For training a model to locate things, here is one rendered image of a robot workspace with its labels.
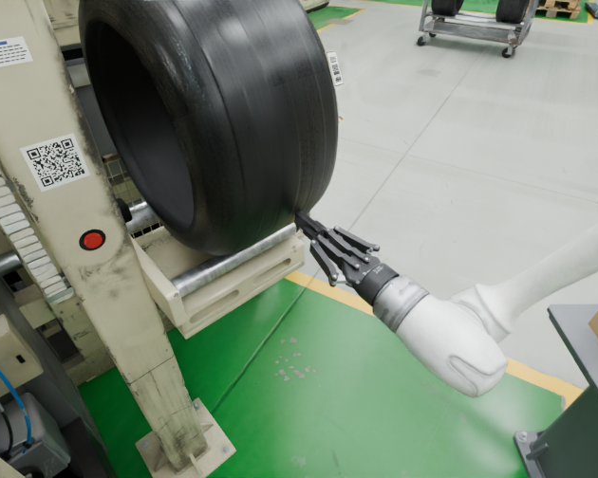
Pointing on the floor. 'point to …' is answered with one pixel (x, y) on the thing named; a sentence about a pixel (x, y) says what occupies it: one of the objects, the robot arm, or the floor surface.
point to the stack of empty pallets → (561, 8)
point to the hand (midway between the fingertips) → (308, 226)
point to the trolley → (505, 14)
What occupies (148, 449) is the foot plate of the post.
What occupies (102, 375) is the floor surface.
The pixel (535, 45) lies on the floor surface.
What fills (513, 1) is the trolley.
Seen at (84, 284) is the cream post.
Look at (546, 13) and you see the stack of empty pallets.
